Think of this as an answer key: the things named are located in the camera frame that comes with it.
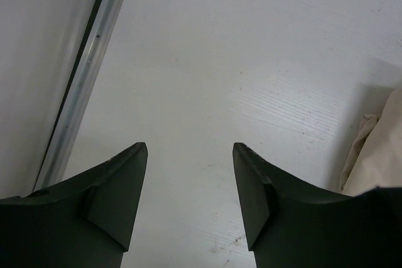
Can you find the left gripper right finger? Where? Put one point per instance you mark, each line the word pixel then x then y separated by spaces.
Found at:
pixel 291 223

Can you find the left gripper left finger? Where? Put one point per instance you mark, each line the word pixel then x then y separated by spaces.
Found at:
pixel 84 221

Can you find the beige trousers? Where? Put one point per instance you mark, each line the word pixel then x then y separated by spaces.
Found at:
pixel 374 159

